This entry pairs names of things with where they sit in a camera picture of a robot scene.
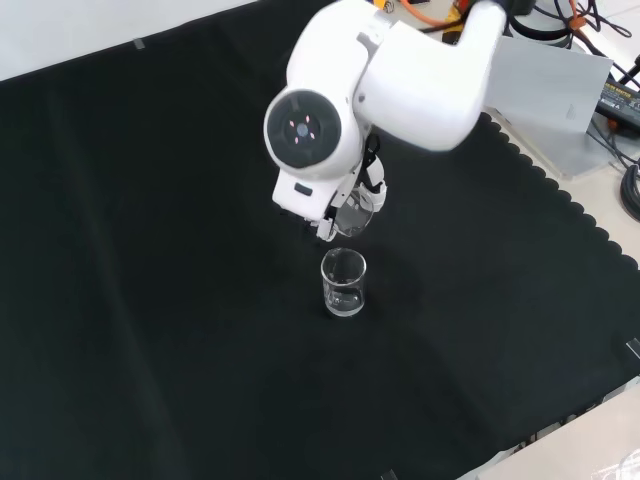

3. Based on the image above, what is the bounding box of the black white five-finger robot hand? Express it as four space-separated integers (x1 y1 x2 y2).
271 133 390 244

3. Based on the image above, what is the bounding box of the clear graduated glass beaker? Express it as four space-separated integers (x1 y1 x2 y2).
333 196 377 241

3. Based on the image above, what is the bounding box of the clear glass beaker with spout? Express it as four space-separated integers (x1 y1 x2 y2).
319 246 370 319

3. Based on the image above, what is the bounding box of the black bench cloth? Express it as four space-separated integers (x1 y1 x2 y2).
0 0 640 480

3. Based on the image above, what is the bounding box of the yellow stop button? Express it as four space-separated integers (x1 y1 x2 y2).
441 0 482 47

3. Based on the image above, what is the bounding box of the black power adapter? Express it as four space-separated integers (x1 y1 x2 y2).
595 80 640 120

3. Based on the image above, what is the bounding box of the orange cable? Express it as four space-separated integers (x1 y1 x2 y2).
397 0 454 25

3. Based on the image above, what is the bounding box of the coiled black cable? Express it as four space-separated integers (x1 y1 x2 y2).
619 162 640 224

